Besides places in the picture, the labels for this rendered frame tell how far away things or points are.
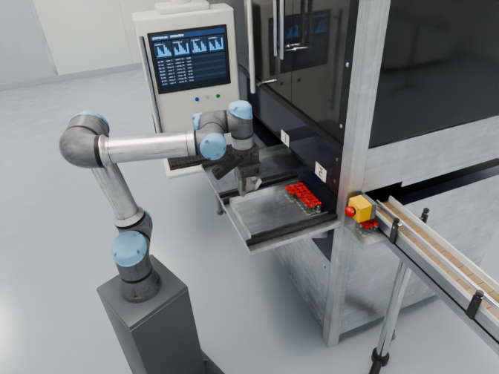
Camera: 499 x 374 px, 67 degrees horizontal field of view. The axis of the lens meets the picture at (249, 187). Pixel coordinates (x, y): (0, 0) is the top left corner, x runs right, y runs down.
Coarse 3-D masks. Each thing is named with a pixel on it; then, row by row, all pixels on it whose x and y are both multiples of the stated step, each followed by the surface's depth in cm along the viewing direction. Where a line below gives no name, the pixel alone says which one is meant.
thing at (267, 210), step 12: (252, 192) 167; (264, 192) 169; (276, 192) 171; (240, 204) 165; (252, 204) 165; (264, 204) 164; (276, 204) 164; (288, 204) 164; (240, 216) 153; (252, 216) 158; (264, 216) 158; (276, 216) 157; (288, 216) 157; (300, 216) 157; (312, 216) 151; (252, 228) 152; (264, 228) 152; (276, 228) 147
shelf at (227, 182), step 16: (208, 176) 185; (224, 176) 185; (304, 176) 181; (320, 192) 170; (224, 208) 165; (240, 224) 154; (320, 224) 152; (336, 224) 152; (272, 240) 146; (288, 240) 146
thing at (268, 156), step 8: (280, 144) 201; (264, 152) 200; (272, 152) 201; (280, 152) 201; (264, 160) 194; (272, 160) 194; (280, 160) 194; (288, 160) 193; (296, 160) 193; (264, 168) 188; (272, 168) 188; (280, 168) 187; (288, 168) 187; (296, 168) 181; (304, 168) 182; (264, 176) 183; (272, 176) 177; (280, 176) 179
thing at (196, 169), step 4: (164, 160) 215; (164, 164) 212; (168, 164) 211; (168, 168) 207; (180, 168) 206; (184, 168) 206; (188, 168) 206; (192, 168) 206; (196, 168) 206; (200, 168) 206; (168, 172) 204; (172, 172) 204; (176, 172) 204; (180, 172) 204; (184, 172) 204; (188, 172) 205; (192, 172) 206; (196, 172) 206; (168, 176) 202; (172, 176) 203; (176, 176) 204; (180, 176) 205
